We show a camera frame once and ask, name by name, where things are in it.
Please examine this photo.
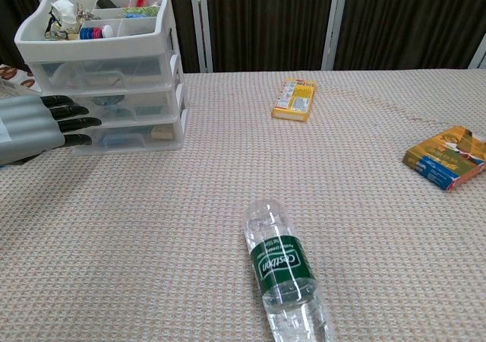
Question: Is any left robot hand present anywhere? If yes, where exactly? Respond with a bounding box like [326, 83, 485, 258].
[0, 93, 103, 167]

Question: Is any translucent plastic drawer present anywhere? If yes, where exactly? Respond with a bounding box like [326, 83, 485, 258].
[70, 84, 186, 125]

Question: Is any long white cookie box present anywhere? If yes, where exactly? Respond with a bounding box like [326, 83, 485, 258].
[0, 63, 41, 100]

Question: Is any yellow snack box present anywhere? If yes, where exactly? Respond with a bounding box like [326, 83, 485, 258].
[271, 77, 317, 124]

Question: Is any blue rounded plastic item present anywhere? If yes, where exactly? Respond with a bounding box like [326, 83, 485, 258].
[102, 134, 146, 150]

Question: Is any green cartoon sticker packet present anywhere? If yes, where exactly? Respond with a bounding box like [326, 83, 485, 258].
[44, 28, 79, 42]

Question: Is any stack of coloured discs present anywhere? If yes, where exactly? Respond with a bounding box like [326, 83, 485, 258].
[79, 24, 115, 41]

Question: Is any flat green item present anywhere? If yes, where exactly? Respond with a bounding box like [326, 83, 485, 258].
[131, 105, 165, 117]

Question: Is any tan block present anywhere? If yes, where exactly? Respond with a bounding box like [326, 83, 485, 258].
[150, 125, 176, 141]

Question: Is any green blue packet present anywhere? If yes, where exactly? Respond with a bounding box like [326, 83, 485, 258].
[121, 6, 160, 19]

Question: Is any beige woven tablecloth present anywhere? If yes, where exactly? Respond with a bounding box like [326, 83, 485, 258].
[0, 68, 486, 342]

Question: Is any clear water bottle green label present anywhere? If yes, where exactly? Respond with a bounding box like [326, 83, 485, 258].
[244, 198, 337, 342]

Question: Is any crumpled orange blue carton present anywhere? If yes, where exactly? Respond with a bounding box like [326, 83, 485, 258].
[402, 125, 486, 193]

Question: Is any white plastic drawer organizer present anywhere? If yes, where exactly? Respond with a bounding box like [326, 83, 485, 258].
[14, 0, 190, 155]

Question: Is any metal keychain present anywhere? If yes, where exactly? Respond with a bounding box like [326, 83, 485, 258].
[77, 2, 98, 21]

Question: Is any clear drawer with long handle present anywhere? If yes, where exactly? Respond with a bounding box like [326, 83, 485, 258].
[26, 54, 181, 93]

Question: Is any grey metal frame post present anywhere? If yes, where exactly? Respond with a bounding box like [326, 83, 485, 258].
[468, 33, 486, 70]
[188, 0, 214, 74]
[321, 0, 349, 71]

